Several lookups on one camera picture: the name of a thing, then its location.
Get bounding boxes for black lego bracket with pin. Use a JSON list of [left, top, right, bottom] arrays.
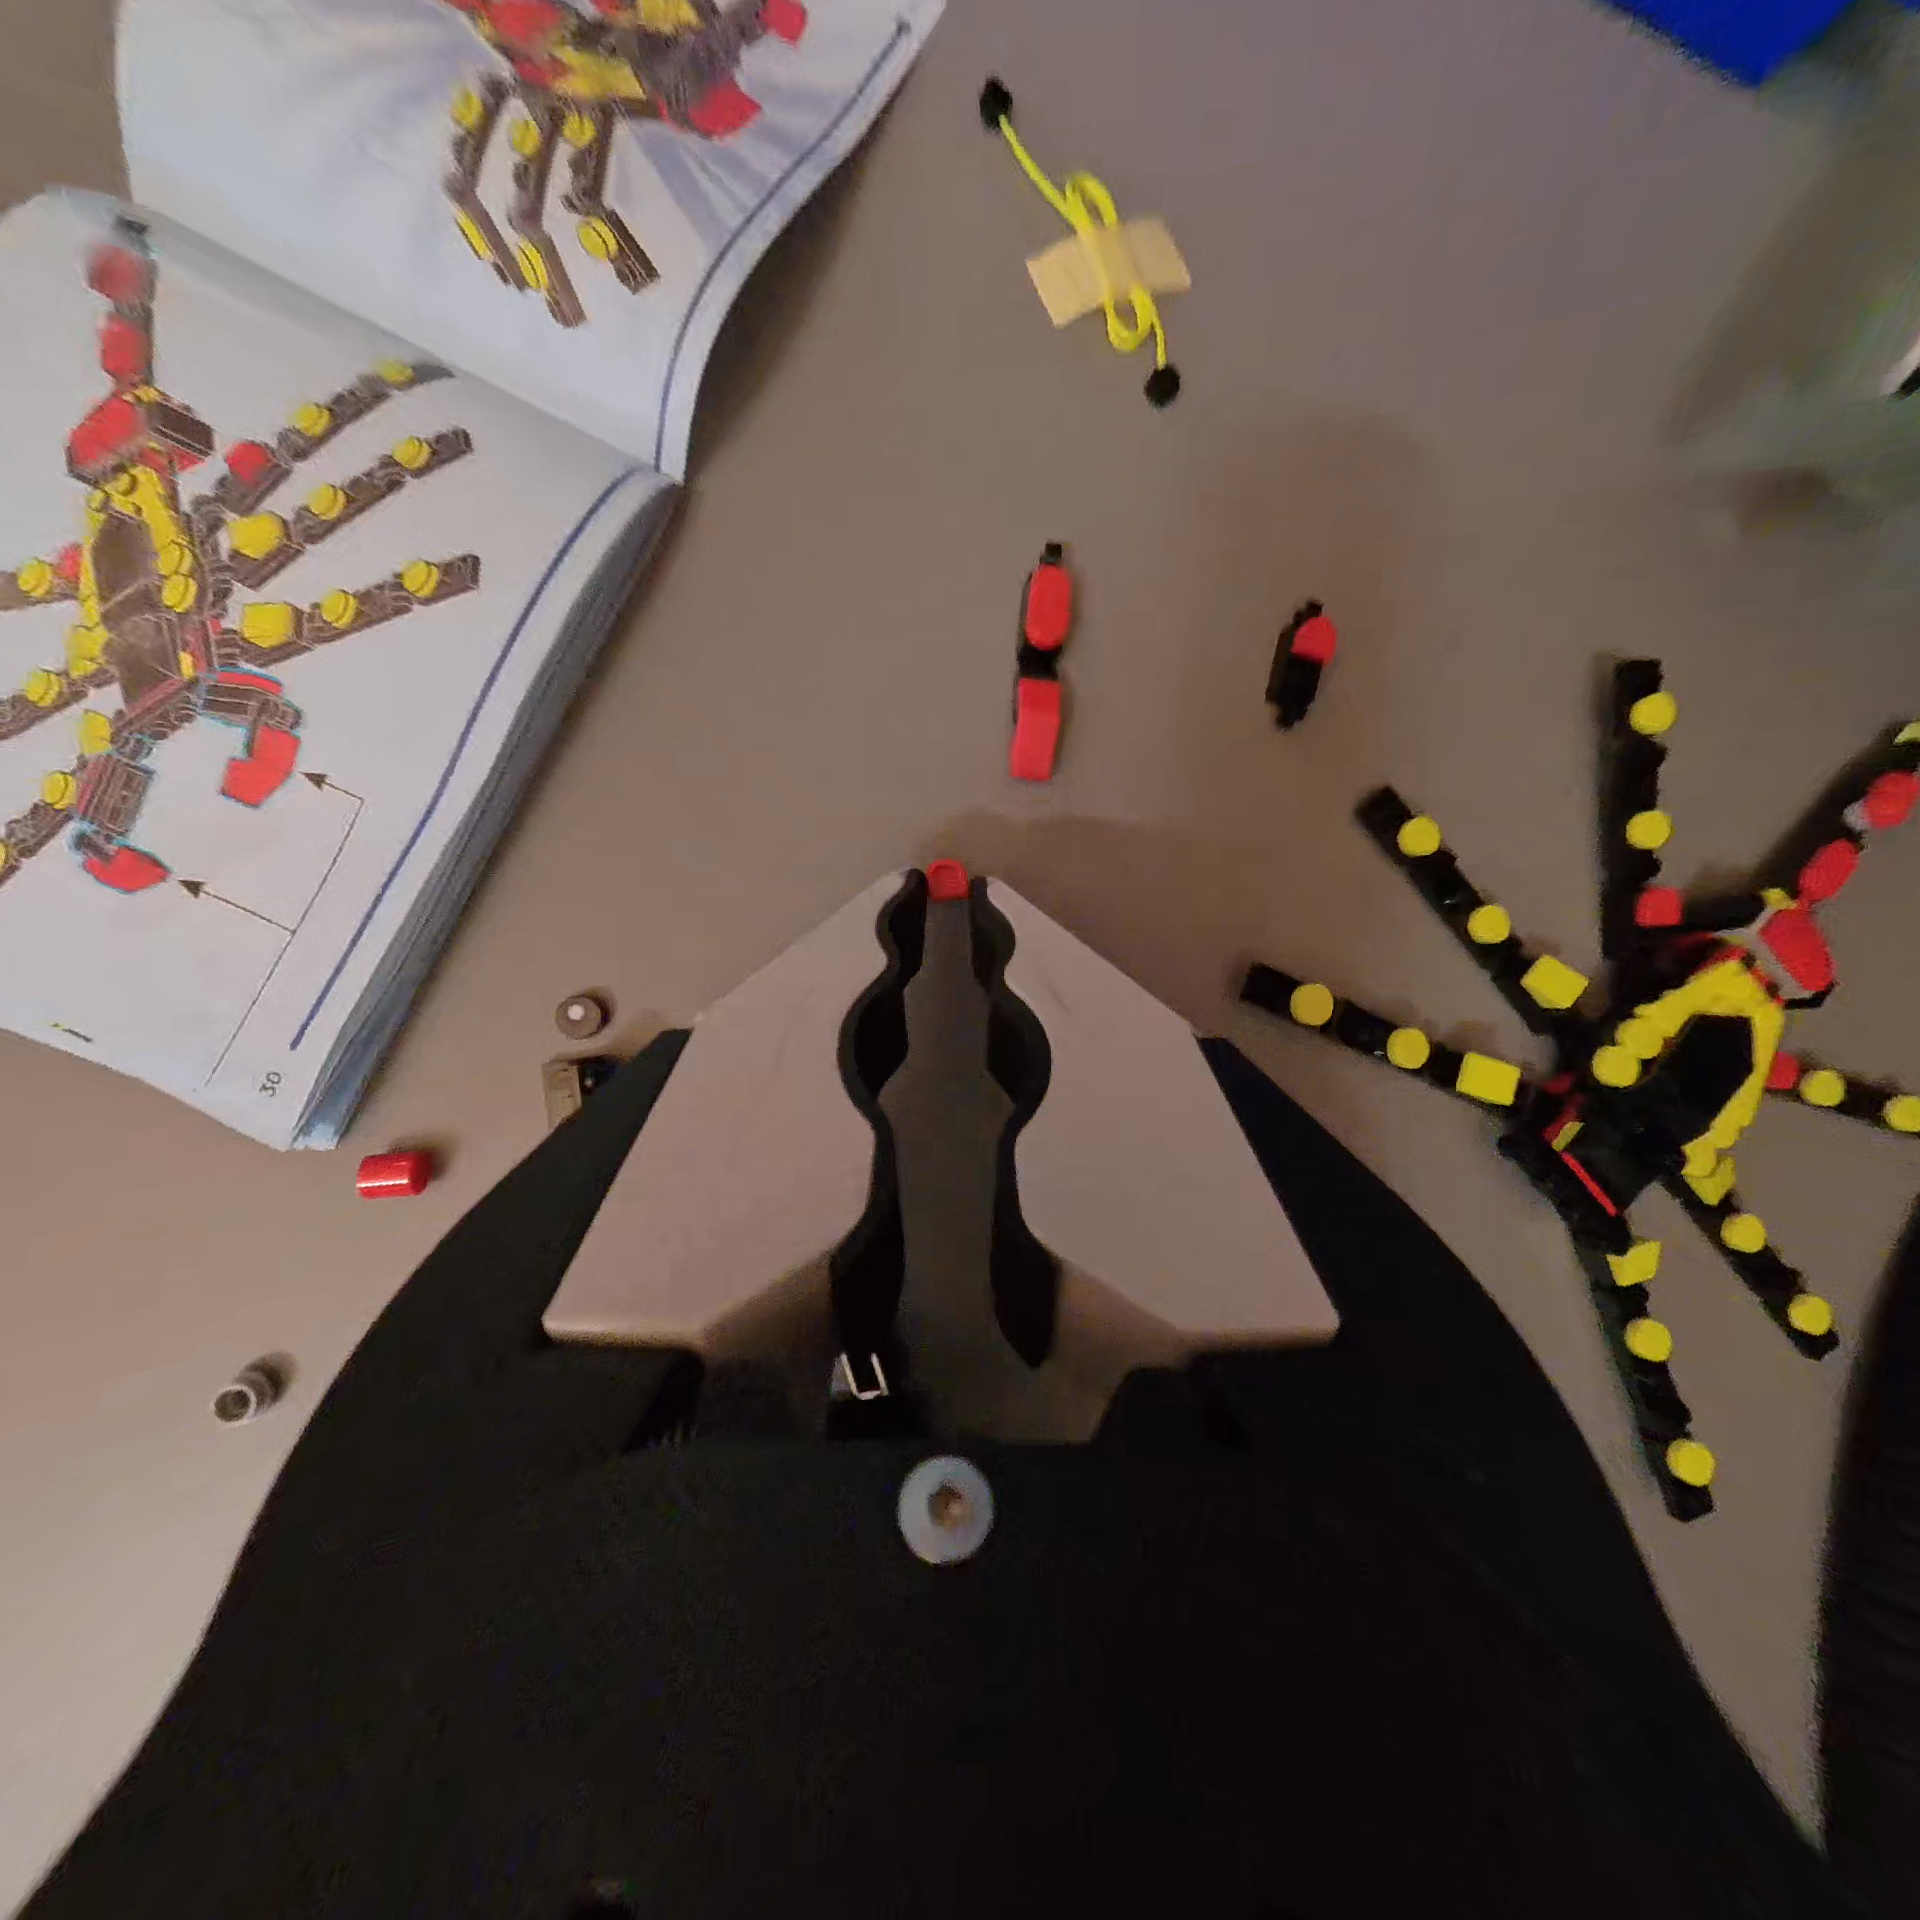
[[540, 991, 625, 1130]]

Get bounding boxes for red black lego claw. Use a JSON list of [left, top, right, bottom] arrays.
[[1008, 544, 1076, 784]]

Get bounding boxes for yellow string with tape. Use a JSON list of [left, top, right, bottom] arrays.
[[979, 79, 1194, 410]]

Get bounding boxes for black yellow lego scorpion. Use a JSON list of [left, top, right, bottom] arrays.
[[1240, 656, 1920, 1524]]

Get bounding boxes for blue plastic bin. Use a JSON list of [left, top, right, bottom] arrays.
[[1604, 0, 1862, 84]]

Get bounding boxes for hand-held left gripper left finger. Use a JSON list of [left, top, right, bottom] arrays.
[[538, 867, 924, 1444]]

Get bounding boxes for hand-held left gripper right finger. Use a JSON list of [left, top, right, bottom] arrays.
[[968, 879, 1345, 1444]]

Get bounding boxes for small black red lego assembly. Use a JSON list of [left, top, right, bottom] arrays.
[[1265, 603, 1339, 731]]

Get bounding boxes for lego instruction booklet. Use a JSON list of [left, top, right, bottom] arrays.
[[0, 0, 950, 1155]]

